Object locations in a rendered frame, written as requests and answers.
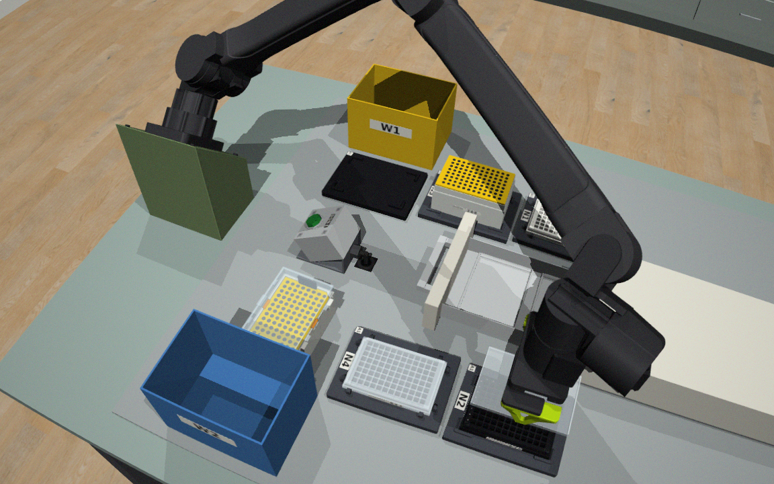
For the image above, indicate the blue open-top bin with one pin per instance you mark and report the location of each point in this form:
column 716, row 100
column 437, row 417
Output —
column 233, row 390

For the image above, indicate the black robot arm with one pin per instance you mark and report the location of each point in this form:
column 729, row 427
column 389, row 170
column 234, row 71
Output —
column 617, row 346

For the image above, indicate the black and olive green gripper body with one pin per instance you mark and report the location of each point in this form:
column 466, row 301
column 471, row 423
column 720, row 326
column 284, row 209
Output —
column 529, row 364

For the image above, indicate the pale grey bench mat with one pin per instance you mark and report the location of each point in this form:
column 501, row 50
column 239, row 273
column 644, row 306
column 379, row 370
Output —
column 612, row 440

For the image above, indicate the yellow open-top bin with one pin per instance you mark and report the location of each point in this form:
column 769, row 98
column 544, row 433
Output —
column 401, row 115

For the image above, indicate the white multi-well plate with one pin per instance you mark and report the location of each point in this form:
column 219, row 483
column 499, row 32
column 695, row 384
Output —
column 373, row 368

